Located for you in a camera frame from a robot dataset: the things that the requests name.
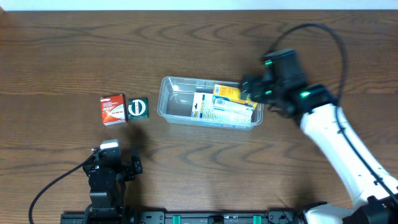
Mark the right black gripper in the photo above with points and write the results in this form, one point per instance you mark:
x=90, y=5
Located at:
x=255, y=88

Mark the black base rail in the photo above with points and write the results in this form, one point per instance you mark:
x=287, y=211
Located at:
x=270, y=217

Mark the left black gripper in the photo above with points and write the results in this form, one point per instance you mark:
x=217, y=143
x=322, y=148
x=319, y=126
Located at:
x=125, y=170

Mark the yellow box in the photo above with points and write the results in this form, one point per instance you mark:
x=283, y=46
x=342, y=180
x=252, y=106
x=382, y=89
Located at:
x=232, y=94

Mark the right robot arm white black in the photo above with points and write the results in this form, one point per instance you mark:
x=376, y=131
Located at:
x=372, y=190

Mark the large blue white box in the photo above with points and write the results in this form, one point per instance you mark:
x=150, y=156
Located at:
x=203, y=106

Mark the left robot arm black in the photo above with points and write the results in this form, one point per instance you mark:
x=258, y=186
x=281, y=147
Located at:
x=107, y=180

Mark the dark green small box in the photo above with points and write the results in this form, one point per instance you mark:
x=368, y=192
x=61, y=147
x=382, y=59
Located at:
x=137, y=108

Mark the red orange small box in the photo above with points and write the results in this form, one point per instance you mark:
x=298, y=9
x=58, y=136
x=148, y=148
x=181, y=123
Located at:
x=113, y=110

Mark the slim white blue box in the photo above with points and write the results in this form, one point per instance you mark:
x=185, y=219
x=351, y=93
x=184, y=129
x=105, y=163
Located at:
x=231, y=111

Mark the clear plastic container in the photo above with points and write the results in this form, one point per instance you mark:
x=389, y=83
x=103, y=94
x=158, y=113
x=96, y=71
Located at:
x=176, y=100

